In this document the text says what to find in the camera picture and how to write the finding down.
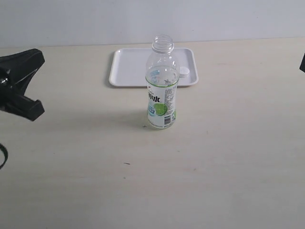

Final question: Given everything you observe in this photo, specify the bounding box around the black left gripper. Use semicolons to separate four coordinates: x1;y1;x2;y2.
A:
0;49;45;121

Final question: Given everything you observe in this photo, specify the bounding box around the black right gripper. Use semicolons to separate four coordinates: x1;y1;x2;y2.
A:
299;54;305;73

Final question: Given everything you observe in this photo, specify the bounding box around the clear plastic drink bottle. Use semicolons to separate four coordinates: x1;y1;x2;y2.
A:
145;35;180;129

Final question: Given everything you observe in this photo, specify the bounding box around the white bottle cap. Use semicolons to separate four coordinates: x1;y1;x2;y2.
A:
179;66;190;78

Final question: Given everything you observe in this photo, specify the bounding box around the white plastic tray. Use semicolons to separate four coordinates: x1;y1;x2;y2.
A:
109;48;199;87

